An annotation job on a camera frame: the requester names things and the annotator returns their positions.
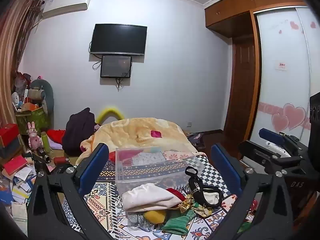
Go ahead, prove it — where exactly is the clear plastic storage box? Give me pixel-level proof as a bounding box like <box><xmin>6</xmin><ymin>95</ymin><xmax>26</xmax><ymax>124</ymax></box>
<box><xmin>115</xmin><ymin>146</ymin><xmax>209</xmax><ymax>201</ymax></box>

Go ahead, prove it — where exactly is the pink rabbit toy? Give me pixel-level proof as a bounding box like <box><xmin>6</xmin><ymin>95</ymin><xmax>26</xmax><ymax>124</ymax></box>
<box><xmin>27</xmin><ymin>121</ymin><xmax>42</xmax><ymax>151</ymax></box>

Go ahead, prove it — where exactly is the white air conditioner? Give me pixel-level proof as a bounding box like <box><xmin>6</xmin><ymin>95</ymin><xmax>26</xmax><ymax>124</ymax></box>
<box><xmin>41</xmin><ymin>0</ymin><xmax>92</xmax><ymax>20</ymax></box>

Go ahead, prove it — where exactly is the black cylinder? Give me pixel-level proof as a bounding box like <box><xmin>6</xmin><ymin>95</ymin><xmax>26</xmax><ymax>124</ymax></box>
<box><xmin>37</xmin><ymin>147</ymin><xmax>52</xmax><ymax>165</ymax></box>

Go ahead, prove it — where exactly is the red cloth item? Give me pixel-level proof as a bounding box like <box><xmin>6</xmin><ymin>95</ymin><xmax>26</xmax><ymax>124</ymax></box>
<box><xmin>165</xmin><ymin>187</ymin><xmax>187</xmax><ymax>202</ymax></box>

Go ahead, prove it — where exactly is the red can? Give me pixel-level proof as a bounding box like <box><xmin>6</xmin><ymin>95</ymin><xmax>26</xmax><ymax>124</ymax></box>
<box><xmin>53</xmin><ymin>156</ymin><xmax>70</xmax><ymax>166</ymax></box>

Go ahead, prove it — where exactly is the green storage box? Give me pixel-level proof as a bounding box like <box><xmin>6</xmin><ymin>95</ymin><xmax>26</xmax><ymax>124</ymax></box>
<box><xmin>15</xmin><ymin>106</ymin><xmax>50</xmax><ymax>136</ymax></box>

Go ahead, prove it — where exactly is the small black wall monitor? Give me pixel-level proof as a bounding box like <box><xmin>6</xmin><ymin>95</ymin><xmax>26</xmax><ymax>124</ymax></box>
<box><xmin>100</xmin><ymin>55</ymin><xmax>133</xmax><ymax>78</ymax></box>

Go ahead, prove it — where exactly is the yellow plush toy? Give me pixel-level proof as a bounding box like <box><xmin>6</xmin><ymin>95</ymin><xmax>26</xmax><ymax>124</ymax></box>
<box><xmin>144</xmin><ymin>210</ymin><xmax>167</xmax><ymax>225</ymax></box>

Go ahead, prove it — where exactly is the red box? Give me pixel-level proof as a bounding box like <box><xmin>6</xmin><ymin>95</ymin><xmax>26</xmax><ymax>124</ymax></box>
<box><xmin>0</xmin><ymin>123</ymin><xmax>20</xmax><ymax>148</ymax></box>

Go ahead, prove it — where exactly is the purple printed bag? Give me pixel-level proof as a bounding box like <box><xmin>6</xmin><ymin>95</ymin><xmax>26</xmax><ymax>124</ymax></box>
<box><xmin>187</xmin><ymin>132</ymin><xmax>206</xmax><ymax>151</ymax></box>

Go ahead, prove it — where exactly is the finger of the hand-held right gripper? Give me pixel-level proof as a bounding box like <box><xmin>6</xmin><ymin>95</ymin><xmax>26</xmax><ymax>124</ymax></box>
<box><xmin>238</xmin><ymin>140</ymin><xmax>302</xmax><ymax>175</ymax></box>
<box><xmin>259</xmin><ymin>128</ymin><xmax>309</xmax><ymax>155</ymax></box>

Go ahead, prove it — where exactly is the dark purple clothing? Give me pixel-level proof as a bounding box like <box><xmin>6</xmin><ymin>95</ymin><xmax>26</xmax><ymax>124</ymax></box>
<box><xmin>62</xmin><ymin>107</ymin><xmax>97</xmax><ymax>157</ymax></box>

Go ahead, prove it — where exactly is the brown striped curtain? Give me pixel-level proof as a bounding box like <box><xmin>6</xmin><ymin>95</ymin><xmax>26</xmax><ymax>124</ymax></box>
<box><xmin>0</xmin><ymin>0</ymin><xmax>43</xmax><ymax>128</ymax></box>

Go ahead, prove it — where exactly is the cream cloth pouch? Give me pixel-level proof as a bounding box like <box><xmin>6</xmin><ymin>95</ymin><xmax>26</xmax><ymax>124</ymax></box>
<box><xmin>122</xmin><ymin>183</ymin><xmax>185</xmax><ymax>212</ymax></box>

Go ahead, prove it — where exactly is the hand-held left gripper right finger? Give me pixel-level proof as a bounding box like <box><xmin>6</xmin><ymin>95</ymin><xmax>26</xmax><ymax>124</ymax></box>
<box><xmin>211</xmin><ymin>142</ymin><xmax>298</xmax><ymax>240</ymax></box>

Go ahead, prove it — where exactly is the wooden wardrobe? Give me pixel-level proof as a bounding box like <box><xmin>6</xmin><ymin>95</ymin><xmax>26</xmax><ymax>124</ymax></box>
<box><xmin>204</xmin><ymin>0</ymin><xmax>309</xmax><ymax>135</ymax></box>

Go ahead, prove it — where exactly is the wall-mounted black television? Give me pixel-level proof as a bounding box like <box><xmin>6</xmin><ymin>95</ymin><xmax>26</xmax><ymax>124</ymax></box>
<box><xmin>90</xmin><ymin>24</ymin><xmax>147</xmax><ymax>56</ymax></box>

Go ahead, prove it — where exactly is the yellow foam tube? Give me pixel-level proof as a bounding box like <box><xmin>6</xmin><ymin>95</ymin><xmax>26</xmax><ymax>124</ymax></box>
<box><xmin>97</xmin><ymin>106</ymin><xmax>125</xmax><ymax>125</ymax></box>

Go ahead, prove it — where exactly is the red cloth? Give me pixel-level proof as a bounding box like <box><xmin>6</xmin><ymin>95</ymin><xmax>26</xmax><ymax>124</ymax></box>
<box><xmin>47</xmin><ymin>129</ymin><xmax>66</xmax><ymax>143</ymax></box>

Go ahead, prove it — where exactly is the small white fan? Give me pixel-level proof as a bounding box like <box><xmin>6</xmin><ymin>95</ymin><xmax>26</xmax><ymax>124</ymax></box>
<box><xmin>11</xmin><ymin>92</ymin><xmax>21</xmax><ymax>111</ymax></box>

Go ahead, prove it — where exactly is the brown wooden door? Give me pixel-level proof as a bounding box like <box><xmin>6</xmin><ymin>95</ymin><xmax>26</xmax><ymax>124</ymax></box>
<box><xmin>223</xmin><ymin>36</ymin><xmax>258</xmax><ymax>137</ymax></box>

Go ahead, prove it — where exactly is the television cable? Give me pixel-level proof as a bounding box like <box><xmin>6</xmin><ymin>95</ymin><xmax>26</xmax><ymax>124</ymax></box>
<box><xmin>88</xmin><ymin>42</ymin><xmax>102</xmax><ymax>71</ymax></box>

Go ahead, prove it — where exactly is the yellow fleece blanket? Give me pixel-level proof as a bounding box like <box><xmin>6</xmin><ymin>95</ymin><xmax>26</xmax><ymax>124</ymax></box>
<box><xmin>76</xmin><ymin>117</ymin><xmax>201</xmax><ymax>166</ymax></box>

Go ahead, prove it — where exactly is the green bottle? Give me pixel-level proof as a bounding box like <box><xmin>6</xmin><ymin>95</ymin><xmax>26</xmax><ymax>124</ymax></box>
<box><xmin>41</xmin><ymin>131</ymin><xmax>53</xmax><ymax>155</ymax></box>

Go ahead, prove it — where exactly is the pile of papers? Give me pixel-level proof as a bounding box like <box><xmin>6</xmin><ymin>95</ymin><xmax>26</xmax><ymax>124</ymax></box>
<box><xmin>0</xmin><ymin>165</ymin><xmax>38</xmax><ymax>232</ymax></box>

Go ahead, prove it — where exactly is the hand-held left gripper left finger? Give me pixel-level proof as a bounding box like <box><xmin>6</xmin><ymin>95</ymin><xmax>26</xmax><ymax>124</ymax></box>
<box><xmin>27</xmin><ymin>142</ymin><xmax>113</xmax><ymax>240</ymax></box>

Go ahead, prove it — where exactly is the green knitted glove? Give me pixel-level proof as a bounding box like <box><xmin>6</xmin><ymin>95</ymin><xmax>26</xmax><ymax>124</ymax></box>
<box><xmin>161</xmin><ymin>209</ymin><xmax>197</xmax><ymax>236</ymax></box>

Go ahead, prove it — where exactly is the white heart-print sliding door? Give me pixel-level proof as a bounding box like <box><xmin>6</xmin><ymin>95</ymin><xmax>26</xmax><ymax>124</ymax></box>
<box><xmin>251</xmin><ymin>5</ymin><xmax>320</xmax><ymax>147</ymax></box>

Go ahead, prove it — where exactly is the black strap garment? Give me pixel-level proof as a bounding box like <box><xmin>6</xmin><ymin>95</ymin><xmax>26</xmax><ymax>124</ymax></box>
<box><xmin>185</xmin><ymin>166</ymin><xmax>223</xmax><ymax>208</ymax></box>

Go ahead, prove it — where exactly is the red book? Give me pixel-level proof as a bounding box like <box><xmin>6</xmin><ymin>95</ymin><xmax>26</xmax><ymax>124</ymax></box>
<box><xmin>3</xmin><ymin>155</ymin><xmax>28</xmax><ymax>177</ymax></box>

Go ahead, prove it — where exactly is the silver glitter pouch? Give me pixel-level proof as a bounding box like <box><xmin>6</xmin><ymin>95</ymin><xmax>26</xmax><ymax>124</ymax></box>
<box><xmin>127</xmin><ymin>212</ymin><xmax>147</xmax><ymax>227</ymax></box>

